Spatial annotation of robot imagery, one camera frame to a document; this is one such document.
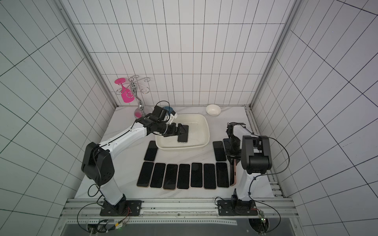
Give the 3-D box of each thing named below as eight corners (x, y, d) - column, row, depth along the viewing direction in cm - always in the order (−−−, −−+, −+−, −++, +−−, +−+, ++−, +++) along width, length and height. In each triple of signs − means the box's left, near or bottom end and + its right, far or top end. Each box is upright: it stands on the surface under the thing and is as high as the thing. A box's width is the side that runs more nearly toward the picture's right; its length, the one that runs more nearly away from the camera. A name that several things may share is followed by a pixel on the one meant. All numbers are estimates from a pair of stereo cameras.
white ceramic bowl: (206, 116, 113) (207, 112, 109) (205, 108, 119) (206, 104, 115) (220, 116, 113) (221, 112, 109) (219, 108, 119) (220, 104, 115)
